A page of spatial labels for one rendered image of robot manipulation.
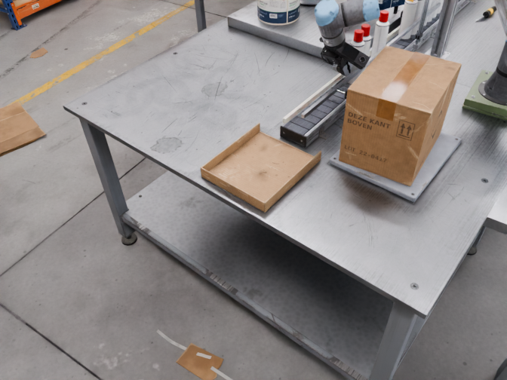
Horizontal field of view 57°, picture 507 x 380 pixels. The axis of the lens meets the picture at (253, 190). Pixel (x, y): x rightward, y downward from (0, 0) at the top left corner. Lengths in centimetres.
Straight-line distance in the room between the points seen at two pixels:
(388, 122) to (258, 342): 113
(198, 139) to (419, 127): 75
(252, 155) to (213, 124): 24
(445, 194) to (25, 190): 229
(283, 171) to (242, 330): 86
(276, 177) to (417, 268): 51
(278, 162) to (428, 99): 50
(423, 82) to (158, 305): 147
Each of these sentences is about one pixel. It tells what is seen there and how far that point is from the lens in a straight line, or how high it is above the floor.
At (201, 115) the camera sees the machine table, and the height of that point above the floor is 83.
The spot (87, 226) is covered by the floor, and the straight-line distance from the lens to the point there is 265.
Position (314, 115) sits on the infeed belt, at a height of 88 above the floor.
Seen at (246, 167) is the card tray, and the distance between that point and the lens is 154.
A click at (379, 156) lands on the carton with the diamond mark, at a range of 147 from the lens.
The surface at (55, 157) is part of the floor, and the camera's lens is 317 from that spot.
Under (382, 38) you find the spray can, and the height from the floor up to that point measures 99.
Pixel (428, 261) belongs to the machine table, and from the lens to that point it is 135.
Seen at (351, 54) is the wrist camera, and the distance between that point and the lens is 169.
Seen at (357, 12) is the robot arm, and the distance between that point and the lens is 157.
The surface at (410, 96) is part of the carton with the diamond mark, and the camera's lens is 139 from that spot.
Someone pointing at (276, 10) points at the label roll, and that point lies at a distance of 228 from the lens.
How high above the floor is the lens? 185
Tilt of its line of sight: 44 degrees down
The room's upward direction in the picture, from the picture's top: 2 degrees counter-clockwise
